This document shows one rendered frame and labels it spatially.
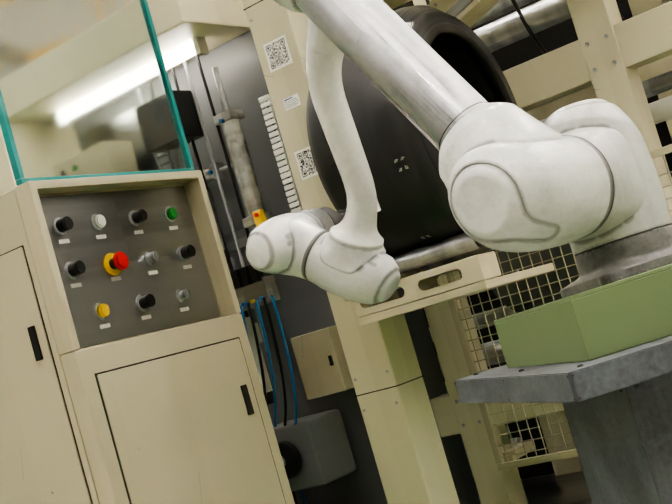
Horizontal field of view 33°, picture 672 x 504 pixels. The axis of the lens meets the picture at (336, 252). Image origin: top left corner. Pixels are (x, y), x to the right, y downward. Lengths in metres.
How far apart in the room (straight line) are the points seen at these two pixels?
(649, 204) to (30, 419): 1.43
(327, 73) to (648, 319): 0.78
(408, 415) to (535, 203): 1.39
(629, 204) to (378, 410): 1.32
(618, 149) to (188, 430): 1.29
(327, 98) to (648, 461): 0.86
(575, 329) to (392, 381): 1.31
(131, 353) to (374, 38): 1.08
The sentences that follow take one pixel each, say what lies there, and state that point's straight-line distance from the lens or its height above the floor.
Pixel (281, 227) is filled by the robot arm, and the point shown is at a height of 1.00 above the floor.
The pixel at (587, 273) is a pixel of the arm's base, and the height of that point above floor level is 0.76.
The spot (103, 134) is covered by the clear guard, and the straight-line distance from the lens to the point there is 2.71.
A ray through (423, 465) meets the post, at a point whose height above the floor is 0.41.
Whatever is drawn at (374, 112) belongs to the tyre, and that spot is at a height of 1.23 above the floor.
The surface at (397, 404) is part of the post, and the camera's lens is 2.84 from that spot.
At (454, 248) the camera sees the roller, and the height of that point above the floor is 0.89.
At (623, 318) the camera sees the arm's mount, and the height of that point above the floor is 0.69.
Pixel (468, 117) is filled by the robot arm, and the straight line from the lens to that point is 1.62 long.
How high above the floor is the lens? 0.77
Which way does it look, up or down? 4 degrees up
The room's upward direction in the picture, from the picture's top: 16 degrees counter-clockwise
